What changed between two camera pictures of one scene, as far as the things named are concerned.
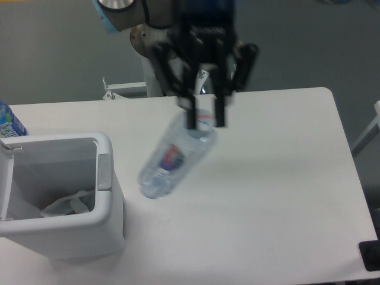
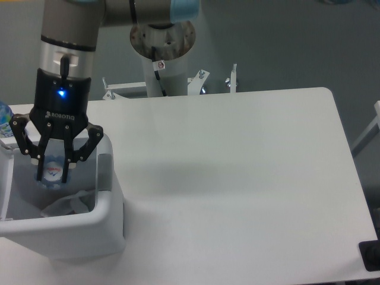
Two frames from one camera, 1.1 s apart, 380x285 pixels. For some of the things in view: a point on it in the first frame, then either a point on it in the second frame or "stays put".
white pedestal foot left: [110, 95] stays put
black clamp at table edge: [370, 252] stays put
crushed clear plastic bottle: [177, 151] → [52, 173]
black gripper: [206, 30] → [61, 105]
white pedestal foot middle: [202, 75] stays put
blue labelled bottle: [10, 125] stays put
